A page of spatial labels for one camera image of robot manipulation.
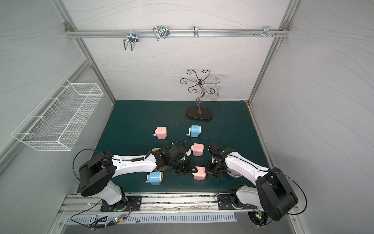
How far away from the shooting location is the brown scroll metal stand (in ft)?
2.88

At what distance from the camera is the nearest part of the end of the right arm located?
627 mm

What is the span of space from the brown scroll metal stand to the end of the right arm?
350mm
